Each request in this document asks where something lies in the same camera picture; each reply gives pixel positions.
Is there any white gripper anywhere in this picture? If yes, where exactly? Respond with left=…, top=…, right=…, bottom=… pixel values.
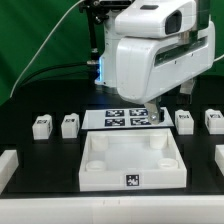
left=115, top=0, right=215, bottom=125

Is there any white square tabletop tray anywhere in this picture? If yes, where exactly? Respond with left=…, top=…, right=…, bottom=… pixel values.
left=79, top=129, right=187, bottom=191

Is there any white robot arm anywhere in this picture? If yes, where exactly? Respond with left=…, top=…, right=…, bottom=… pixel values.
left=94, top=0, right=215, bottom=124

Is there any white right obstacle block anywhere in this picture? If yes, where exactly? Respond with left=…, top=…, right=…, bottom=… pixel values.
left=215, top=145, right=224, bottom=176

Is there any white obstacle block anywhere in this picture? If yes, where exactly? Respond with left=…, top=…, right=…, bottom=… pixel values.
left=215, top=145, right=224, bottom=176
left=0, top=150, right=19, bottom=194

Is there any white marker sheet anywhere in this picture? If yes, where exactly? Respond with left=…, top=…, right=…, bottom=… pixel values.
left=82, top=107, right=173, bottom=130

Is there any white left obstacle block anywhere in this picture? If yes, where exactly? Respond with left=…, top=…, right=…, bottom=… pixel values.
left=0, top=150, right=19, bottom=194

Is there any white front rail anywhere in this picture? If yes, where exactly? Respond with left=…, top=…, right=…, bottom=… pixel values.
left=0, top=196, right=224, bottom=224

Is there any white cable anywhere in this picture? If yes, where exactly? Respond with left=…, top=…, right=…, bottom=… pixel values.
left=9, top=0, right=84, bottom=98

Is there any black cable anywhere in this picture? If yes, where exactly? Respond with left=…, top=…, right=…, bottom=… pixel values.
left=14, top=61, right=98, bottom=91

